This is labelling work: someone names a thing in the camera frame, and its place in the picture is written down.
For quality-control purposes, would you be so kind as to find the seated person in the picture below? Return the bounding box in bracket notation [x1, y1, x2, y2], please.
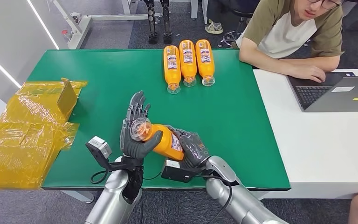
[236, 0, 346, 84]

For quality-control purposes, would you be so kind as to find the orange juice bottle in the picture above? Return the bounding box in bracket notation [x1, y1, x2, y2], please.
[179, 39, 197, 87]
[195, 39, 216, 87]
[163, 45, 182, 95]
[129, 117, 186, 162]

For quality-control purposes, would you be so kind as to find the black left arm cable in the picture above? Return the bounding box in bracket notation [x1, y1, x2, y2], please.
[90, 169, 163, 185]

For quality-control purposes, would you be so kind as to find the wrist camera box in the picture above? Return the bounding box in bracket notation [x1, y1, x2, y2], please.
[161, 159, 204, 183]
[85, 136, 113, 160]

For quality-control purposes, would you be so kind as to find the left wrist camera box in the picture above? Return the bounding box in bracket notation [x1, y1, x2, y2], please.
[85, 136, 113, 160]

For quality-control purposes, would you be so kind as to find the person's right hand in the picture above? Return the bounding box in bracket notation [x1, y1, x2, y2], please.
[290, 65, 326, 84]

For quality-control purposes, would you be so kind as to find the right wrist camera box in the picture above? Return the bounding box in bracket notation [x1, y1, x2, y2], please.
[161, 159, 204, 183]

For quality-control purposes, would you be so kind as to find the yellow taped cardboard box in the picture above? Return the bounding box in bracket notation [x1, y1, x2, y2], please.
[0, 77, 89, 190]

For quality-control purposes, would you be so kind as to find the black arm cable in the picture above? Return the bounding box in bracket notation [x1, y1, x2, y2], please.
[194, 174, 234, 224]
[90, 169, 163, 185]

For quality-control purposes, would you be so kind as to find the white furniture leg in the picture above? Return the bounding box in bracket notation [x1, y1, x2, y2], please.
[201, 0, 210, 25]
[191, 0, 200, 21]

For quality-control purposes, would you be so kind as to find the office chair base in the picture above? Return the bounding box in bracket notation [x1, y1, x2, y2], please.
[218, 30, 243, 49]

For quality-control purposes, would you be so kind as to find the white metal frame stand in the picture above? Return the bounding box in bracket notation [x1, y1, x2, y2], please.
[48, 0, 164, 50]

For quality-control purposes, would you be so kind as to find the person in dark trousers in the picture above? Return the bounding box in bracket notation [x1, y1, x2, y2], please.
[205, 0, 232, 35]

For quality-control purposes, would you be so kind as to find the black robot leg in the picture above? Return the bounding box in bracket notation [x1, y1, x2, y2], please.
[159, 0, 173, 45]
[140, 0, 160, 45]

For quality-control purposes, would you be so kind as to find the grey laptop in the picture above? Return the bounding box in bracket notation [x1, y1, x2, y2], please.
[286, 71, 358, 113]

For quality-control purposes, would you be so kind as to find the white table leg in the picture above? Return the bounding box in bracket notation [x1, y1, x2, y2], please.
[60, 189, 95, 205]

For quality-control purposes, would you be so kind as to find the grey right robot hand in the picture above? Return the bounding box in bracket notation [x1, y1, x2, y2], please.
[166, 125, 211, 170]

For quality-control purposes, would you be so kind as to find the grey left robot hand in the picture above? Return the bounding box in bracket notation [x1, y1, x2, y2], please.
[119, 90, 164, 161]

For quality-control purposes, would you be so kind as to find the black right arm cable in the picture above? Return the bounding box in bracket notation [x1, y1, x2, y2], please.
[194, 174, 234, 224]

